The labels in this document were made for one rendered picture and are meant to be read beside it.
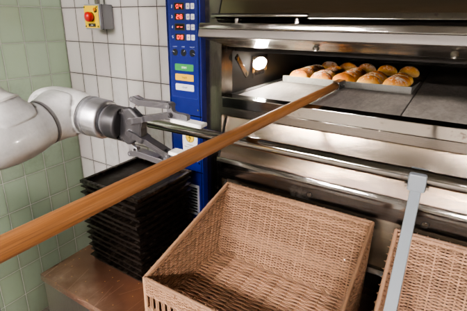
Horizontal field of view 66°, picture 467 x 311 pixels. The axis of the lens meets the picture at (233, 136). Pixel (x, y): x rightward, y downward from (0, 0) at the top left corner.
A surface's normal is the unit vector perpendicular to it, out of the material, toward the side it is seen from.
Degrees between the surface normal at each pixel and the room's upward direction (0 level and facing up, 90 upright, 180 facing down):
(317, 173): 70
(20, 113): 56
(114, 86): 90
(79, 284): 0
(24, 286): 90
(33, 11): 90
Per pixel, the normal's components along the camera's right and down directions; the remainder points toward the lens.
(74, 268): 0.01, -0.95
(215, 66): -0.52, 0.26
